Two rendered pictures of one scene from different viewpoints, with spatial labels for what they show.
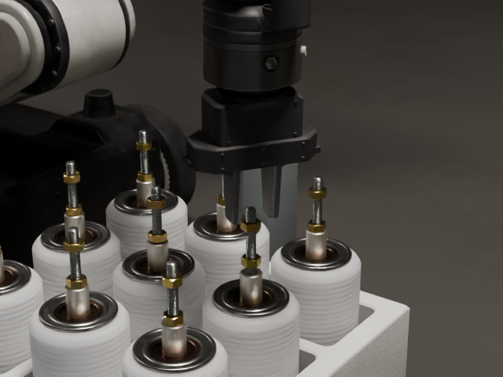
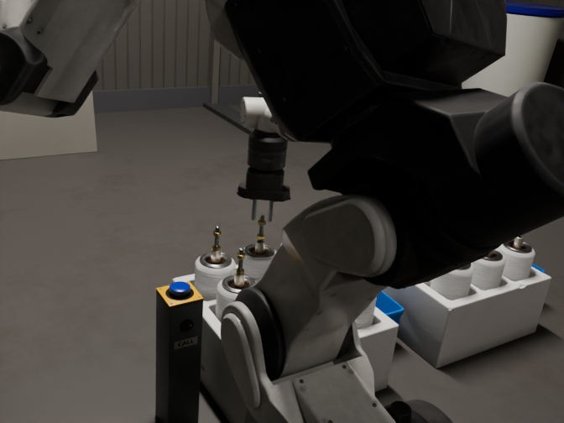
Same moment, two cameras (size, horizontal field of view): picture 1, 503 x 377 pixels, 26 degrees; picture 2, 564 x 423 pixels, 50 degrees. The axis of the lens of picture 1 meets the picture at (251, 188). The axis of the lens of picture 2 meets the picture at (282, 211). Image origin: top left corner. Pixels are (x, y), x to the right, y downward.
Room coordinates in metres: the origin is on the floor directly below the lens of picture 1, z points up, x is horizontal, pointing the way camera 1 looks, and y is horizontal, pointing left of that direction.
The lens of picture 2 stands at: (2.15, 0.51, 0.94)
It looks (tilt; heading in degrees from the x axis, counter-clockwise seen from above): 24 degrees down; 201
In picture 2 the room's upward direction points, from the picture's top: 6 degrees clockwise
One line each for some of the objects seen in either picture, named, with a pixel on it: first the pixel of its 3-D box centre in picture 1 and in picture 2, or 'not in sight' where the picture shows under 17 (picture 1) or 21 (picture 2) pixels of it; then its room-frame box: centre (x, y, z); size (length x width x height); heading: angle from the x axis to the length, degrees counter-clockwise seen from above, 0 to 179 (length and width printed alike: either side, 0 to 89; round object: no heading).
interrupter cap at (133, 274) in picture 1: (158, 266); not in sight; (1.01, 0.10, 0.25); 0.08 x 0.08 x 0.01
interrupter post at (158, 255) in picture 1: (158, 255); not in sight; (1.01, 0.10, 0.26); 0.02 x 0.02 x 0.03
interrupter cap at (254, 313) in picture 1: (251, 298); (259, 251); (0.94, 0.00, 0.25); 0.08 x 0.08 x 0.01
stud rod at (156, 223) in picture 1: (156, 220); not in sight; (1.01, 0.10, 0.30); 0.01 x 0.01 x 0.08
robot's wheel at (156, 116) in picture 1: (141, 164); not in sight; (1.67, 0.18, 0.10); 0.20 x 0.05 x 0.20; 54
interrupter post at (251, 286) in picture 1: (251, 286); (259, 247); (0.94, 0.00, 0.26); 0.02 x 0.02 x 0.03
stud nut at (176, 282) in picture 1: (172, 279); not in sight; (0.84, 0.07, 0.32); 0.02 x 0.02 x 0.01; 36
